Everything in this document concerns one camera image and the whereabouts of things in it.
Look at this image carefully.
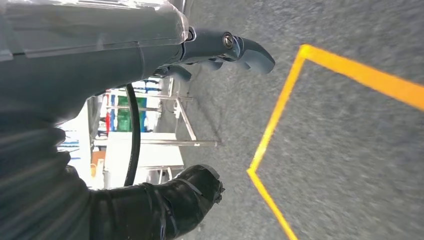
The white panel table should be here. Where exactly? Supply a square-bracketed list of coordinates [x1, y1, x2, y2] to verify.
[104, 131, 185, 190]

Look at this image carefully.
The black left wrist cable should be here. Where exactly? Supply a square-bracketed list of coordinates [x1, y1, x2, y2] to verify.
[124, 83, 142, 187]

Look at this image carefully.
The green plastic crate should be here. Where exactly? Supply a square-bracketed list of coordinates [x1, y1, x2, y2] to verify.
[116, 96, 147, 133]

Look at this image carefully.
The steel table with sled legs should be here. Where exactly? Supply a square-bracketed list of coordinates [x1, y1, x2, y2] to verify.
[94, 77, 221, 148]

